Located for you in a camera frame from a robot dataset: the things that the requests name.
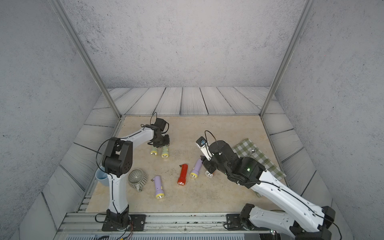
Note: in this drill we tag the red flashlight white rim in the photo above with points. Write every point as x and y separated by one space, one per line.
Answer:
208 174

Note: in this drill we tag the light blue mug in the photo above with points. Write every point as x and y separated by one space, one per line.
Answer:
102 177

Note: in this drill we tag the aluminium mounting rail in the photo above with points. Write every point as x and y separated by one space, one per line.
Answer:
168 226

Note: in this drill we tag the purple flashlight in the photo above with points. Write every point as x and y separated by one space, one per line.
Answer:
196 170
159 194

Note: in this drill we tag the green flashlight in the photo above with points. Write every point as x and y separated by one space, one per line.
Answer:
154 151
165 152

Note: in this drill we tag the purple flashlight left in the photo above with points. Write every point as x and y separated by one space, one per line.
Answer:
159 194

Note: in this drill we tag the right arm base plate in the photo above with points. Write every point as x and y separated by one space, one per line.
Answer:
235 223

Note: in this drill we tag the purple flashlight middle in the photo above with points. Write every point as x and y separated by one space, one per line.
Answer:
196 170

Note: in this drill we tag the left aluminium frame post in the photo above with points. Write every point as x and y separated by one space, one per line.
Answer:
73 35

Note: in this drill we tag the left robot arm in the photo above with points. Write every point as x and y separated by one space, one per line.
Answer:
118 160

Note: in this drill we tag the aluminium frame post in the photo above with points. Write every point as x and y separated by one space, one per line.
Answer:
73 35
308 7

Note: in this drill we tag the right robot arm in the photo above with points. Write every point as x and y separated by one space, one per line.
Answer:
299 218

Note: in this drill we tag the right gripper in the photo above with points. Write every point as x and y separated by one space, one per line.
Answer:
207 164

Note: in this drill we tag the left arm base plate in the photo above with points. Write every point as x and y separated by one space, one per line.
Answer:
135 223

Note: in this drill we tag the red flashlight all red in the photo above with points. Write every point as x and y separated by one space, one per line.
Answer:
183 175

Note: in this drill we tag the right aluminium frame post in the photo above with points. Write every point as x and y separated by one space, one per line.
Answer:
308 7

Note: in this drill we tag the green checkered cloth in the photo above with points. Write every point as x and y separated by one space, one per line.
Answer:
243 148

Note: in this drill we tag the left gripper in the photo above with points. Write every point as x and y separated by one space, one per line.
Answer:
166 143

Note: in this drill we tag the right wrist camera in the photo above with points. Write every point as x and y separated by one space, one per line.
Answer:
203 146

